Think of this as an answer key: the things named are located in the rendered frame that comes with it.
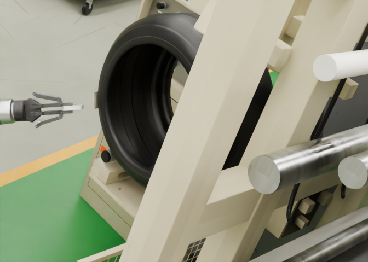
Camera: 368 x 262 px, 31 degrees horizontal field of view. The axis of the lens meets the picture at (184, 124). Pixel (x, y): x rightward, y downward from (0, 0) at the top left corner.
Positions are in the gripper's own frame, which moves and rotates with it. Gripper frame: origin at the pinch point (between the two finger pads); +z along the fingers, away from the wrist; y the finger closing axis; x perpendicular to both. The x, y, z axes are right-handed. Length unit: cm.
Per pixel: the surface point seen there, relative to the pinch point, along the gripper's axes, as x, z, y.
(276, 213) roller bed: 12, 68, 38
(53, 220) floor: -98, -31, 66
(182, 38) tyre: 29, 39, -22
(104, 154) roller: -0.1, 9.7, 17.1
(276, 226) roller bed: 12, 68, 43
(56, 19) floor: -338, -64, -43
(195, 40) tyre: 30, 43, -21
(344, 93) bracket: 44, 84, -4
